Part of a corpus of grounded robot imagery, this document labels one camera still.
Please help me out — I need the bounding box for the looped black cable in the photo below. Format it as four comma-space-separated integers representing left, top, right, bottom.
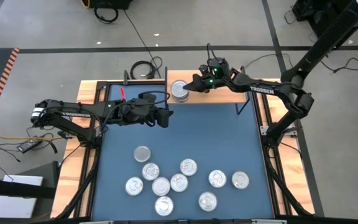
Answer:
93, 6, 119, 25

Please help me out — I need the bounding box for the wavy black floor cable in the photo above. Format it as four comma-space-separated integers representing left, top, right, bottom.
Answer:
320, 57, 358, 74

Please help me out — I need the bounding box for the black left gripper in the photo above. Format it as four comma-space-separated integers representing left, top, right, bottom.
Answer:
117, 92, 175, 129

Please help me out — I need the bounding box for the black beam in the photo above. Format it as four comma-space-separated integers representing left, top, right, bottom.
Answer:
0, 177, 58, 199

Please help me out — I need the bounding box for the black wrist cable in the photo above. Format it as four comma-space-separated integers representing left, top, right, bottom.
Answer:
137, 90, 172, 110
206, 42, 219, 62

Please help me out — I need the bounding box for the blue label tuna can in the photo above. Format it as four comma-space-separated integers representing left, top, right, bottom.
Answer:
179, 158, 198, 177
208, 169, 227, 189

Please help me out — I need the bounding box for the silver-lidded tuna can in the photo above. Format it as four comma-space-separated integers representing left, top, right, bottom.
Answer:
125, 176, 144, 197
133, 145, 152, 163
170, 173, 189, 193
141, 162, 160, 181
231, 170, 250, 190

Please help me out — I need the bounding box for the yellow floor cable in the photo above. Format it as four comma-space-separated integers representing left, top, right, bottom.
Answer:
0, 130, 62, 141

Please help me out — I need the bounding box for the dark grey cabinet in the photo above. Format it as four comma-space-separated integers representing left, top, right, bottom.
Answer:
9, 161, 62, 224

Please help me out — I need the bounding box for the long black floor cable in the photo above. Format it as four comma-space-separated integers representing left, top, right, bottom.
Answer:
122, 8, 163, 78

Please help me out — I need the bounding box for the thin black floor cable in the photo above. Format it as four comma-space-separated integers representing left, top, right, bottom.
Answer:
245, 53, 293, 68

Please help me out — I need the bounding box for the wooden shelf with black legs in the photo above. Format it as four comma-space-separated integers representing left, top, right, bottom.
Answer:
165, 65, 252, 117

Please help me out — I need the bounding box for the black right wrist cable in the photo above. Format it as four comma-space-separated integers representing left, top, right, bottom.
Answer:
206, 42, 219, 62

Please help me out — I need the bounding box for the black power adapter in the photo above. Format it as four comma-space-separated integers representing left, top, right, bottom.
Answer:
17, 140, 43, 154

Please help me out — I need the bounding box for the teal Trader Joe's tuna can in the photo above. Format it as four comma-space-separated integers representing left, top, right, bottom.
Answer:
198, 191, 218, 213
154, 195, 175, 217

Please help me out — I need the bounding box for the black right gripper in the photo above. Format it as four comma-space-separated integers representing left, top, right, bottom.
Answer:
183, 57, 237, 93

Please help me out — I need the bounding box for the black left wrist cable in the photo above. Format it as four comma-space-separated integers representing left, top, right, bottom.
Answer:
137, 90, 172, 110

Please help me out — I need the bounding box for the coiled black cable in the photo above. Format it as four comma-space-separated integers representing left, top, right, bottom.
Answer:
130, 60, 157, 80

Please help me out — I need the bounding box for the black perforated tower stand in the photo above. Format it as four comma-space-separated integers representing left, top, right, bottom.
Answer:
280, 0, 358, 92

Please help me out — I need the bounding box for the black box with yellow trim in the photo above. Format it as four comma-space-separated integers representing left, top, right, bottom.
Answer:
80, 0, 134, 10

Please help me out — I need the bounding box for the white board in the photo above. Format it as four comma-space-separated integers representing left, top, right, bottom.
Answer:
0, 175, 44, 219

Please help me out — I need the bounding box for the black adapter cable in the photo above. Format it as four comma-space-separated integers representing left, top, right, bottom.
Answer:
0, 124, 74, 163

